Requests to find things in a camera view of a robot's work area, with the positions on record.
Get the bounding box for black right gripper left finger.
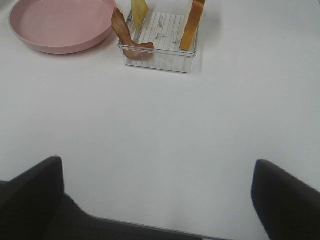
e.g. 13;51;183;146
0;156;83;240

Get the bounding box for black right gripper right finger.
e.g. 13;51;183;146
251;159;320;240

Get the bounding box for bacon strip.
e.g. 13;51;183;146
111;7;154;61

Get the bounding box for pink round plate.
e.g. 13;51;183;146
9;0;117;55

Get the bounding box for right bread slice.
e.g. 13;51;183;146
180;0;206;51

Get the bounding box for clear right plastic container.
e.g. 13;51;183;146
118;11;198;73

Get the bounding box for yellow cheese slice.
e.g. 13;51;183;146
131;0;150;31

